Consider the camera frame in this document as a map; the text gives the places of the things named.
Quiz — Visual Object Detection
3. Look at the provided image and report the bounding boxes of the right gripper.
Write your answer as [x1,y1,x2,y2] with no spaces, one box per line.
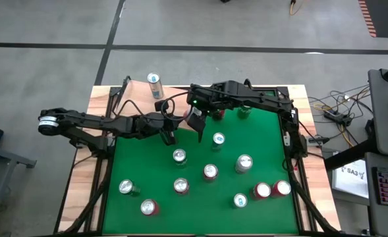
[186,82,226,132]

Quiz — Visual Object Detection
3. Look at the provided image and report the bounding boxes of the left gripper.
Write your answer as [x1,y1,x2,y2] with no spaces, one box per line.
[134,111,183,147]

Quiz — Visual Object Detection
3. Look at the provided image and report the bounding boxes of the green Sprite can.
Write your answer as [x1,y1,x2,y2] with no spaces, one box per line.
[237,107,252,120]
[172,148,188,168]
[118,178,141,198]

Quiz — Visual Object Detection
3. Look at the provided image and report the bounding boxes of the blue silver Red Bull can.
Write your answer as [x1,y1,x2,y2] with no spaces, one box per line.
[211,132,227,152]
[233,192,249,209]
[146,72,165,99]

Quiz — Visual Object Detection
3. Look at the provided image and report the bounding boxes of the red soda can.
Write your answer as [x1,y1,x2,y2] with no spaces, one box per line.
[250,182,273,201]
[140,198,161,217]
[271,179,292,198]

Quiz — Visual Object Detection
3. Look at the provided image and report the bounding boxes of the green table mat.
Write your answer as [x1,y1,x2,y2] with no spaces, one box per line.
[101,87,300,235]

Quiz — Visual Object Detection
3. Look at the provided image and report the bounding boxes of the black power strip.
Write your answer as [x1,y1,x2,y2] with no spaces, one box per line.
[323,110,352,128]

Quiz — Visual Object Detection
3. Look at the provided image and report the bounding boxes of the grey metal cart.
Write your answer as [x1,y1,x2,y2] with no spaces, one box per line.
[0,141,37,237]

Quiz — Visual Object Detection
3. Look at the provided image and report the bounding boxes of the white paper sign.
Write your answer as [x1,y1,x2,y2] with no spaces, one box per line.
[331,159,370,199]

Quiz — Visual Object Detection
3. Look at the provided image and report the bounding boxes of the grey desk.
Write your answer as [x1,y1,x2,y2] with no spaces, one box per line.
[367,68,388,159]
[364,151,388,237]

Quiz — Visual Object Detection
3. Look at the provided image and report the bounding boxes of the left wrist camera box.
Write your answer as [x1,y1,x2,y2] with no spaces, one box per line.
[154,99,169,112]

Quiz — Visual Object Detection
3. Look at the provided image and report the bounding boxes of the wooden shelf black metal frame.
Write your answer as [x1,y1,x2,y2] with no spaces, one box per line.
[109,76,211,144]

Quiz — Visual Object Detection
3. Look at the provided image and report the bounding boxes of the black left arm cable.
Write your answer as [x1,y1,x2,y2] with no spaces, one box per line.
[114,91,194,122]

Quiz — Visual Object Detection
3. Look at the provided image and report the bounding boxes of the black metal rig frame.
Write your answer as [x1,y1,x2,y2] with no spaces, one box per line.
[53,84,341,237]

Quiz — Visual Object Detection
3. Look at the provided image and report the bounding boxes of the black floor cable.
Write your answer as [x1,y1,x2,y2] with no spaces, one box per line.
[307,84,371,115]

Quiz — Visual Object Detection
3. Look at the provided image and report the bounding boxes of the yellow floor cable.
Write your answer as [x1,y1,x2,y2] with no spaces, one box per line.
[312,101,354,147]

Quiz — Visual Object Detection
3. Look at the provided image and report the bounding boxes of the yellow black cable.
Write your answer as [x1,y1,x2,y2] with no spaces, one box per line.
[289,0,305,16]

